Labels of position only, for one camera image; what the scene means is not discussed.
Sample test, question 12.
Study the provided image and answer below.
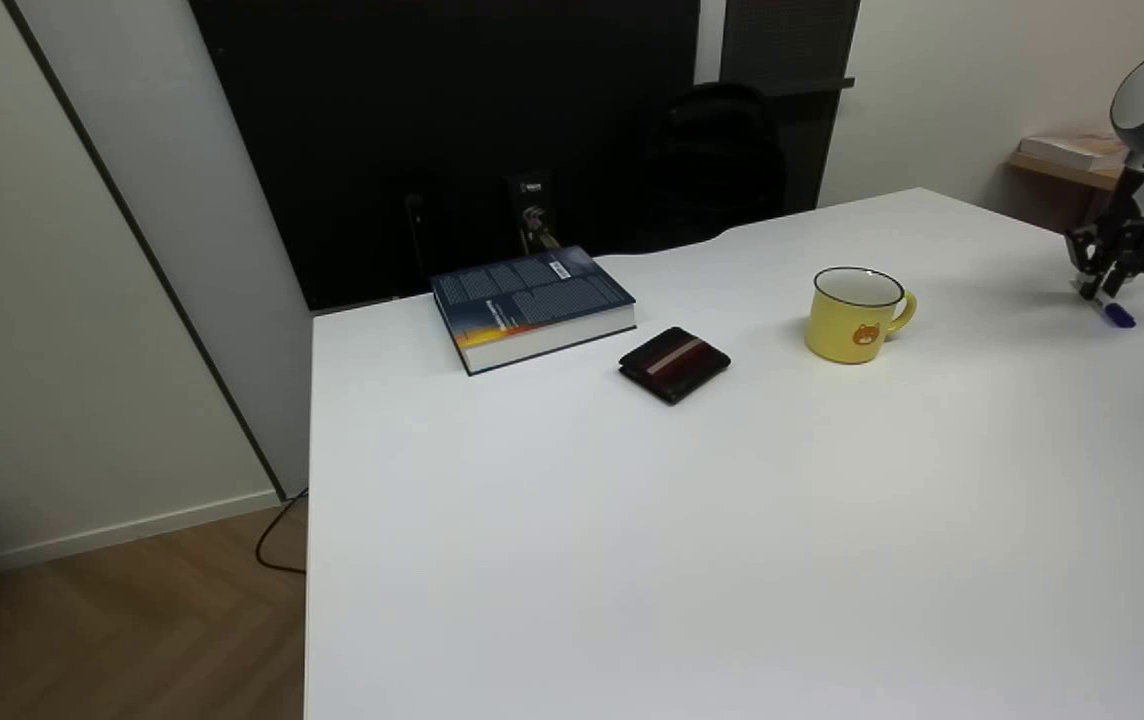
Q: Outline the yellow enamel cup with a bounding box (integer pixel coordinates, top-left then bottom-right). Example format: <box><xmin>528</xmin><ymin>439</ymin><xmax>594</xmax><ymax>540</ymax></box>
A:
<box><xmin>802</xmin><ymin>258</ymin><xmax>922</xmax><ymax>373</ymax></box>

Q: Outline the small black camera stand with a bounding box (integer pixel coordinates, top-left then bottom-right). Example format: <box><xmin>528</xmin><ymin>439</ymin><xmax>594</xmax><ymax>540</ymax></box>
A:
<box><xmin>509</xmin><ymin>169</ymin><xmax>565</xmax><ymax>258</ymax></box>

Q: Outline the black office chair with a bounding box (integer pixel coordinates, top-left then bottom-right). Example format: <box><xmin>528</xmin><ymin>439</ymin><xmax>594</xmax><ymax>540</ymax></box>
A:
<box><xmin>632</xmin><ymin>75</ymin><xmax>860</xmax><ymax>252</ymax></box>

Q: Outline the small black box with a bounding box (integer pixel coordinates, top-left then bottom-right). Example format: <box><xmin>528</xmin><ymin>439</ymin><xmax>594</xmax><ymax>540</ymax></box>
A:
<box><xmin>617</xmin><ymin>318</ymin><xmax>736</xmax><ymax>410</ymax></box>

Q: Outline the black power cable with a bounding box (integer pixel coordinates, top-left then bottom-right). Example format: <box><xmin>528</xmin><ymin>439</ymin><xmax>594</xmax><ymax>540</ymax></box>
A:
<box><xmin>246</xmin><ymin>486</ymin><xmax>313</xmax><ymax>581</ymax></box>

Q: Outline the white partition panel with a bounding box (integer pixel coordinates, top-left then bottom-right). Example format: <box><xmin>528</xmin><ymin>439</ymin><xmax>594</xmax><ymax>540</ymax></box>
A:
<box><xmin>0</xmin><ymin>0</ymin><xmax>318</xmax><ymax>506</ymax></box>

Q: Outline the wooden side shelf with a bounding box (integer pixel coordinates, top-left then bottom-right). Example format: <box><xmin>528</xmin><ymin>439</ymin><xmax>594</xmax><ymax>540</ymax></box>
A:
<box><xmin>1004</xmin><ymin>123</ymin><xmax>1132</xmax><ymax>237</ymax></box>

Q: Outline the white marker with blue cap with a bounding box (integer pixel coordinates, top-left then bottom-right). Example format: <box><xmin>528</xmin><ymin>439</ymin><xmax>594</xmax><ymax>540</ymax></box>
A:
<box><xmin>1092</xmin><ymin>294</ymin><xmax>1139</xmax><ymax>332</ymax></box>

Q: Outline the thick blue hardcover book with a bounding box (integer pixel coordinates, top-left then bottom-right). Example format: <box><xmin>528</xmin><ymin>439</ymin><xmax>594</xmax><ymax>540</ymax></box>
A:
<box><xmin>427</xmin><ymin>240</ymin><xmax>638</xmax><ymax>381</ymax></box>

